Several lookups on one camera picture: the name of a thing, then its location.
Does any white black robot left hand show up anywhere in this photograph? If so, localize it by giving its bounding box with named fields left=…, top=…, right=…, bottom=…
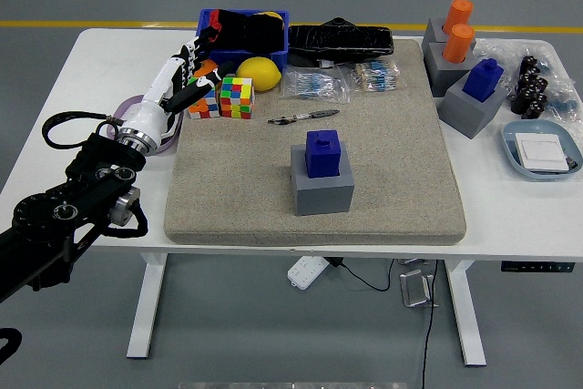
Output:
left=118, top=26, right=236, bottom=153

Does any light blue plastic tray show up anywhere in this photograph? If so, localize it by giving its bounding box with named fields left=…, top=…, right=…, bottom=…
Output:
left=501, top=119, right=583, bottom=182

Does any white table leg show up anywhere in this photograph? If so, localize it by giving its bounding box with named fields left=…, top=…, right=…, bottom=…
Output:
left=126, top=251, right=169, bottom=360
left=445, top=260, right=488, bottom=367

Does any bag of brown resistors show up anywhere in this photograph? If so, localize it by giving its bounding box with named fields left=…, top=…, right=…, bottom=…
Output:
left=339, top=60, right=403, bottom=93

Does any purple plastic tray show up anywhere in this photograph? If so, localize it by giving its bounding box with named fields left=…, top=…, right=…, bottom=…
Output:
left=113, top=94, right=183, bottom=153

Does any white wall switch panel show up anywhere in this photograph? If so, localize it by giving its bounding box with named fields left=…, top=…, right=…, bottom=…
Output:
left=514, top=132, right=576, bottom=175

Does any grey-brown table mat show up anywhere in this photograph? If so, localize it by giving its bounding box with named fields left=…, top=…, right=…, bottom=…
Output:
left=163, top=38, right=468, bottom=247

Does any yellow lemon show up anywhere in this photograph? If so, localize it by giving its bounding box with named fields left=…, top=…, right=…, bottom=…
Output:
left=235, top=56, right=282, bottom=92

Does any blue square seal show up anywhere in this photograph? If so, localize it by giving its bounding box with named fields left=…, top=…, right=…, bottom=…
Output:
left=304, top=129, right=343, bottom=179
left=462, top=58, right=505, bottom=102

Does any black cloth with red trim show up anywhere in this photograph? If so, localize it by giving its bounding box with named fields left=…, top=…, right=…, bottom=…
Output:
left=200, top=8, right=286, bottom=54

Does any white-edged colourful puzzle cube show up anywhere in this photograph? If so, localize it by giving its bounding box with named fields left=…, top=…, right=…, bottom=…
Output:
left=187, top=78, right=220, bottom=120

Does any bag of blue components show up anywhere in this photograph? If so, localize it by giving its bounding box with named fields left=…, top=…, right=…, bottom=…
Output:
left=544, top=81, right=583, bottom=124

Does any stickerless colourful puzzle cube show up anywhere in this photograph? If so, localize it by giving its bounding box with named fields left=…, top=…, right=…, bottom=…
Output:
left=219, top=77, right=255, bottom=120

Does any orange fruit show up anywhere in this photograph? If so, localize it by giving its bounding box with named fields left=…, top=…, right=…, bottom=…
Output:
left=194, top=58, right=221, bottom=78

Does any black plastic-wrapped keyboard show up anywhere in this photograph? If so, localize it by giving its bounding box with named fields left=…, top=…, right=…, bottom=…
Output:
left=288, top=24, right=395, bottom=67

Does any orange cylinder seal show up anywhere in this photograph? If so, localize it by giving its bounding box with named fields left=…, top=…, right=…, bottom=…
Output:
left=442, top=23, right=476, bottom=65
left=442, top=0, right=475, bottom=35

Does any blue plastic bin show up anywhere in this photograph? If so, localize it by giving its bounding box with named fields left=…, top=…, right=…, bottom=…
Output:
left=192, top=7, right=291, bottom=75

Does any silver metal foot pedal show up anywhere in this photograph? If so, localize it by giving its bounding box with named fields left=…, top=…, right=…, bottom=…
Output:
left=398, top=269, right=441, bottom=308

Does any black power cable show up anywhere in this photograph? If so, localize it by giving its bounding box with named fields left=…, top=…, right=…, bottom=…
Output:
left=421, top=260, right=439, bottom=389
left=328, top=256, right=395, bottom=292

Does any bag of blue resistors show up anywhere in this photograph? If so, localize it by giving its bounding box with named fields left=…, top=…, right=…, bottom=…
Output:
left=280, top=66, right=351, bottom=104

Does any grey square seal holder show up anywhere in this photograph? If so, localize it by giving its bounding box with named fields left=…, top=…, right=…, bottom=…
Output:
left=437, top=70, right=508, bottom=139
left=291, top=142, right=356, bottom=217

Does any white power strip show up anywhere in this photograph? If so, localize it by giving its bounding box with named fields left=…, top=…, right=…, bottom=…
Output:
left=286, top=255, right=331, bottom=291

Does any bag of black capacitors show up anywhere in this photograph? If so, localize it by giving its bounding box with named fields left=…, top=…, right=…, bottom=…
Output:
left=505, top=40, right=575, bottom=121

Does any black desk control panel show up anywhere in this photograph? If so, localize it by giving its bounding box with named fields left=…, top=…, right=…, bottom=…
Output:
left=500, top=261, right=576, bottom=274

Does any grey round-hole seal holder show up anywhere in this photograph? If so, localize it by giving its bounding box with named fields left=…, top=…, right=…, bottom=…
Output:
left=424, top=40, right=478, bottom=98
left=421, top=17, right=477, bottom=62

